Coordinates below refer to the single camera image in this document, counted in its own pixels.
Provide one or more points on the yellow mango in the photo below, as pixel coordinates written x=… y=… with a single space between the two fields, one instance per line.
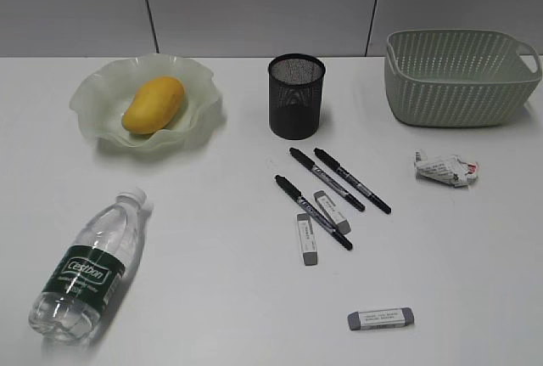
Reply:
x=154 y=105

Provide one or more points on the waste paper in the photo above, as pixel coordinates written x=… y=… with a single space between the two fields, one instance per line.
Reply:
x=452 y=170

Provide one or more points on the pale green plastic basket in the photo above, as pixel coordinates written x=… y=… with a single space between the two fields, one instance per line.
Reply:
x=458 y=78

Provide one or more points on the black mesh pen holder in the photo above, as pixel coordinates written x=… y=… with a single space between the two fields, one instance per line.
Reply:
x=295 y=95

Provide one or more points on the clear plastic water bottle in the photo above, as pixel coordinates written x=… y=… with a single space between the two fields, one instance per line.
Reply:
x=76 y=295

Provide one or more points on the frosted green wavy plate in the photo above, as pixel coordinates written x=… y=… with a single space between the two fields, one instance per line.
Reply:
x=102 y=98

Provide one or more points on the grey white eraser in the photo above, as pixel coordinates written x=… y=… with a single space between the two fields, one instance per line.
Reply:
x=332 y=213
x=381 y=319
x=307 y=239

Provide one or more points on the grey white eraser front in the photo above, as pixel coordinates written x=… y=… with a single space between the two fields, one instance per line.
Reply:
x=381 y=319

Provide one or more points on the black marker pen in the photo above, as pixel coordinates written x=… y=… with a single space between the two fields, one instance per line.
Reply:
x=310 y=165
x=301 y=201
x=335 y=166

